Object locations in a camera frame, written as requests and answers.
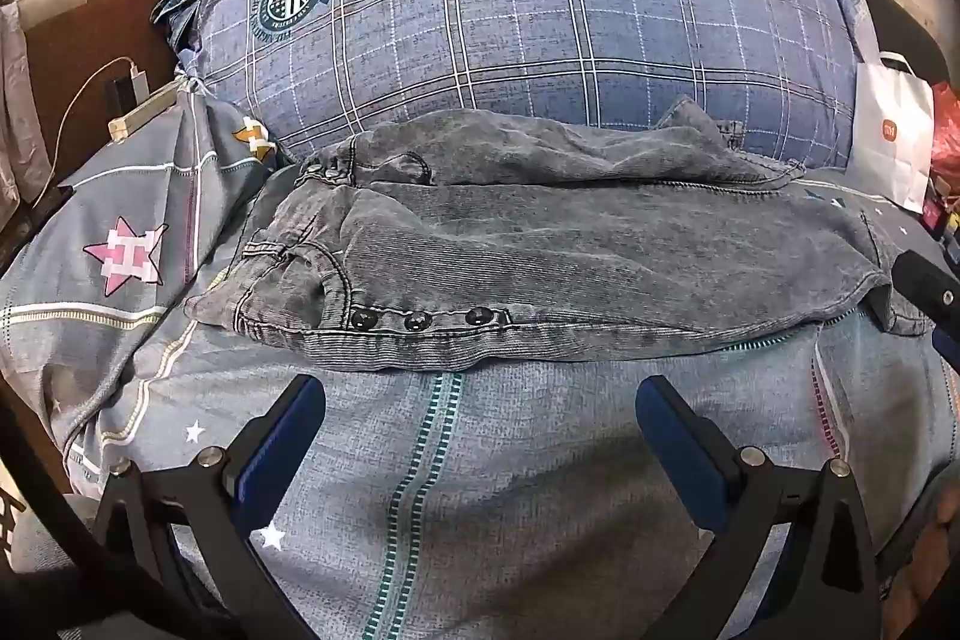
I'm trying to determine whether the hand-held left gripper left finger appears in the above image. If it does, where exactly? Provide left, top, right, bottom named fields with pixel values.
left=94, top=374, right=327, bottom=640

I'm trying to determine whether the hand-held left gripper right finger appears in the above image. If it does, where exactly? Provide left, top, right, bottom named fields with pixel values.
left=635, top=374, right=880, bottom=640

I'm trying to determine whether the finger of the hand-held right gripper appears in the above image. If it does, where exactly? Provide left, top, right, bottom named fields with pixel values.
left=891, top=250, right=960, bottom=357

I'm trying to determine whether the white paper bag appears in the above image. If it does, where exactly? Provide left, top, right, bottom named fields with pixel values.
left=847, top=51, right=937, bottom=214

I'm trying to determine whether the grey printed bed sheet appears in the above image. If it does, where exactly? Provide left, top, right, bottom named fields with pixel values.
left=0, top=77, right=960, bottom=640

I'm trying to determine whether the red bag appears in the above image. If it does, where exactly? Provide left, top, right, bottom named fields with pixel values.
left=930, top=81, right=960, bottom=176

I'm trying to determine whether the grey folded cloth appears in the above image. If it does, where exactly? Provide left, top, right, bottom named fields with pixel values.
left=0, top=2, right=55, bottom=214

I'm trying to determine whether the brown headboard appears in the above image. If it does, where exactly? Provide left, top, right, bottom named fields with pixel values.
left=15, top=0, right=218, bottom=191

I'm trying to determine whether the blue plaid quilt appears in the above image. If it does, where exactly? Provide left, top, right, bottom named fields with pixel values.
left=174, top=0, right=875, bottom=169

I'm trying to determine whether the white charging cable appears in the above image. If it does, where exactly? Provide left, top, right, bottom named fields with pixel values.
left=30, top=56, right=152, bottom=206

